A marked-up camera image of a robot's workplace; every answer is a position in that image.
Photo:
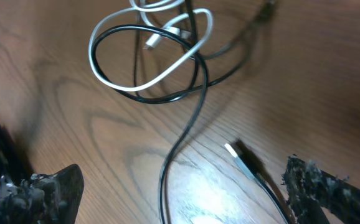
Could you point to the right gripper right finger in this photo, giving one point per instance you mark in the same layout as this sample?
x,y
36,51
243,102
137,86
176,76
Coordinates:
x,y
311,189

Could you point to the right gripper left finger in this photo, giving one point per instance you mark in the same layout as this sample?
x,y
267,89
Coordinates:
x,y
50,199

